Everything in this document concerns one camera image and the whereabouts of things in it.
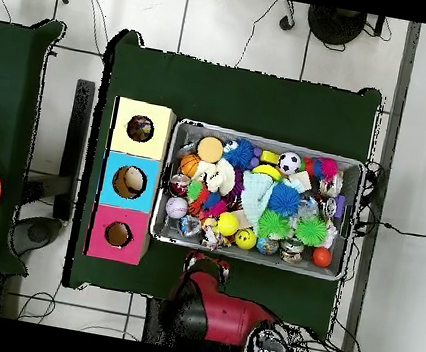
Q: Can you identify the toy baseball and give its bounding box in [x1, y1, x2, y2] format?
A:
[163, 194, 191, 222]

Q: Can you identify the cream waffle cloth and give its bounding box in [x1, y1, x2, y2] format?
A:
[191, 154, 240, 199]

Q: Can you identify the yellow smiley ball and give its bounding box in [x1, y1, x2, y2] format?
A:
[232, 225, 260, 253]

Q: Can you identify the black cable plug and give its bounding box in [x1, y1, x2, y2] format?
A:
[277, 12, 297, 33]

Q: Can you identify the wooden box with three holes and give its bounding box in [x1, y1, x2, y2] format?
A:
[82, 94, 180, 268]

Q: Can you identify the black round stand base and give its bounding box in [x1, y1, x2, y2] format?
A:
[302, 3, 368, 52]

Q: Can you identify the mint green cloth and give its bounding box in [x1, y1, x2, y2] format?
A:
[233, 168, 279, 231]

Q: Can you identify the colourful polka dot cloth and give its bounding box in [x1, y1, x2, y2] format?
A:
[124, 113, 157, 145]

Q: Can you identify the grey round floor base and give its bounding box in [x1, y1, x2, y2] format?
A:
[5, 210, 65, 264]

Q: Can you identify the black floor stand foot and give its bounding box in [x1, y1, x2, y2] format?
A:
[19, 72, 97, 223]

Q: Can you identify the toy soccer ball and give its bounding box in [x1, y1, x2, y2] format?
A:
[276, 149, 304, 178]

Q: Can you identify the dark green table cloth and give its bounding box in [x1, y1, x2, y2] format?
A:
[0, 10, 72, 278]
[61, 26, 387, 341]

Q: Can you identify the wire mesh bin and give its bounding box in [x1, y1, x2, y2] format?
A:
[145, 115, 370, 285]

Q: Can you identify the orange foam disc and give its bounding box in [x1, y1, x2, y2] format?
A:
[193, 133, 227, 166]

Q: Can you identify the blue spiky ball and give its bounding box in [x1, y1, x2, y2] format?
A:
[265, 180, 305, 220]

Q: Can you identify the small orange ball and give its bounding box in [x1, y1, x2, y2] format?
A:
[309, 244, 334, 270]

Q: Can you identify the toy basketball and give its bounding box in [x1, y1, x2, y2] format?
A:
[177, 151, 202, 179]

